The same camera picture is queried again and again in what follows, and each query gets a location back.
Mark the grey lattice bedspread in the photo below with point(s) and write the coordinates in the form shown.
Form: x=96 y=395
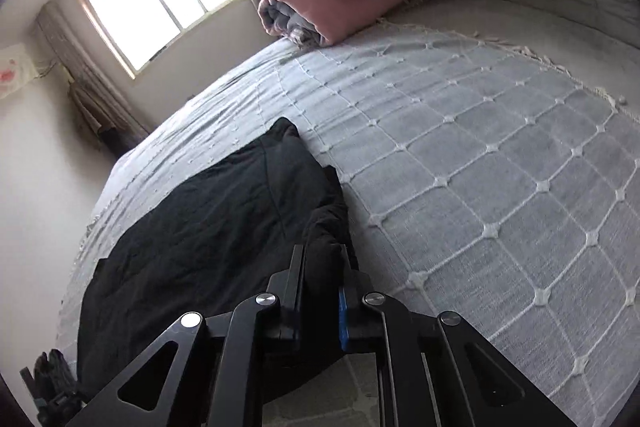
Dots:
x=475 y=187

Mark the hanging brown clothes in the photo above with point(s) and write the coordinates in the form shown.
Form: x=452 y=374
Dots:
x=97 y=117

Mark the black long coat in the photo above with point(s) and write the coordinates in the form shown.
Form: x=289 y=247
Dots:
x=210 y=227

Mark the grey mattress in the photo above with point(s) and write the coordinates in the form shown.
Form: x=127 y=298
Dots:
x=500 y=19

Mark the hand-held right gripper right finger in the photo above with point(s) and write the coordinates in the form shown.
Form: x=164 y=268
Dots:
x=343 y=312

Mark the black quilted garment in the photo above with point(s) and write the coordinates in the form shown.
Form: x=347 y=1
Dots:
x=52 y=382

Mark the grey patterned curtain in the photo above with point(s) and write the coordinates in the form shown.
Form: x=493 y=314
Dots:
x=75 y=57

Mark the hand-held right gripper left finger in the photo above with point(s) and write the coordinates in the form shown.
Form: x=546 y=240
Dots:
x=287 y=307

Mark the white cloth with pink print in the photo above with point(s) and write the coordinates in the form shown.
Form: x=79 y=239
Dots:
x=12 y=72

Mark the pink folded quilt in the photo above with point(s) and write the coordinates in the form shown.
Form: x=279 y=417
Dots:
x=310 y=17

